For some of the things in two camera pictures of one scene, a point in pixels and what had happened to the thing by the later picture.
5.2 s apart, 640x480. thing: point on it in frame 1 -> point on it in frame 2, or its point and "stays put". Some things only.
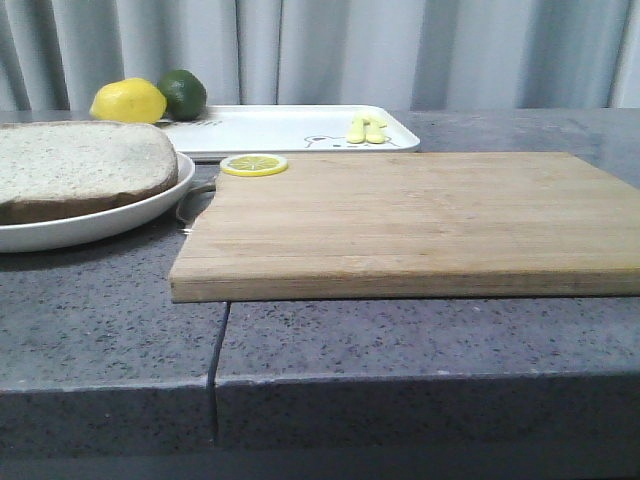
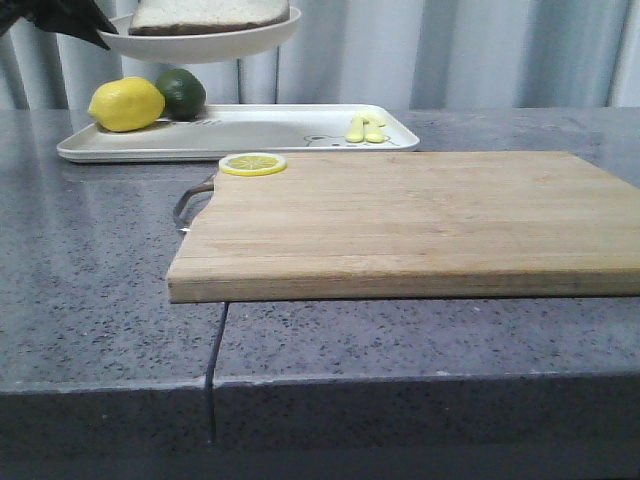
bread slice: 58,169 -> 151,17
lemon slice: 253,164 stays put
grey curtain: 56,55 stays put
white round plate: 47,233 -> 199,48
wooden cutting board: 358,226 stays put
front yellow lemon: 134,100 stays put
